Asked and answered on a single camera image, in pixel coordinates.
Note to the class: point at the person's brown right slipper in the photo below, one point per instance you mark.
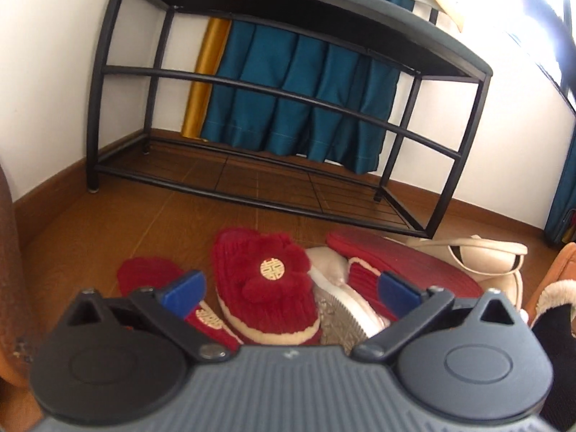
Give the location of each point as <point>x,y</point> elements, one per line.
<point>562,265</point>

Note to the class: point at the person's brown left slipper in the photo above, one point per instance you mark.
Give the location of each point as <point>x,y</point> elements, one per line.
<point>11,256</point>

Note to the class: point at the beige heeled sandal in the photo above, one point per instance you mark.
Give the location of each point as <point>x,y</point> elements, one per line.
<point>486,254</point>

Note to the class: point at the teal side curtain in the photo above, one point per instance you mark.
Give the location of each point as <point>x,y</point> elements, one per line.
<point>564,198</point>

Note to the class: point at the person's right leg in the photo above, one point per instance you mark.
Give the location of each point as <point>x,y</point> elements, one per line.
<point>558,346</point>

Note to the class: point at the silver beaded shoe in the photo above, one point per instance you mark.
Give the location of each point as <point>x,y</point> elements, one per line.
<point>330,267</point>

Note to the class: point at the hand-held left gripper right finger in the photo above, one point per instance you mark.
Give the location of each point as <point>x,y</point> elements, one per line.
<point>398,294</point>

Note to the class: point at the black metal shoe rack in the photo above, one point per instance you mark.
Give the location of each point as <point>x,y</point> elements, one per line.
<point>315,22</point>

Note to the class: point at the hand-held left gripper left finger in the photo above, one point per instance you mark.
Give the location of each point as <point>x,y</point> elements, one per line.
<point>184,292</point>

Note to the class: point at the gold curtain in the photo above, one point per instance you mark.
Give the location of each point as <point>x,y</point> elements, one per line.
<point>209,54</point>

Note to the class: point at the red fleece-lined slipper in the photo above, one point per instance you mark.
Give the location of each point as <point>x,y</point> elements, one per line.
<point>144,274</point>
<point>432,270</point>
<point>279,315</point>

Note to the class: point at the person's brown slipper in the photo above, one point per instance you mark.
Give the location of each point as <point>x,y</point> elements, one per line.
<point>562,265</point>
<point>11,256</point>

